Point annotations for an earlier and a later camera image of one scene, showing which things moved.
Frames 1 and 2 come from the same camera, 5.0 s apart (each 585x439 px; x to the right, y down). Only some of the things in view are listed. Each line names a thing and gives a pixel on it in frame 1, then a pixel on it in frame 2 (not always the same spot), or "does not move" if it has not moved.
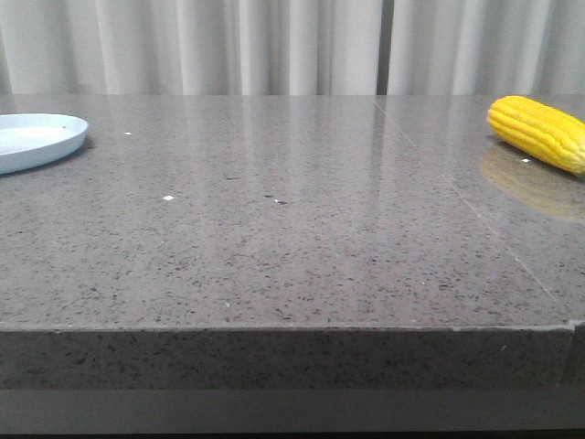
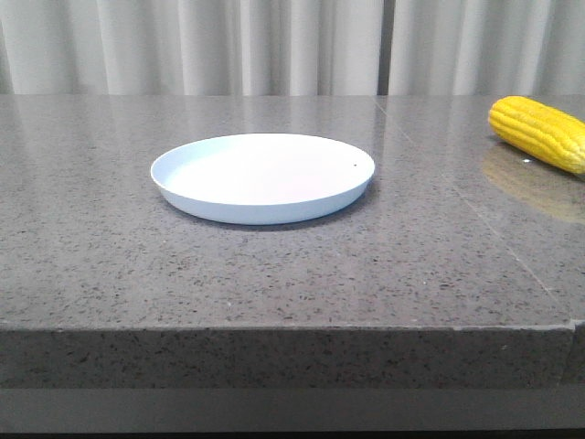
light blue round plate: x=31 y=140 to x=260 y=178
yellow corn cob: x=539 y=130 does not move
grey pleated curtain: x=405 y=48 does not move
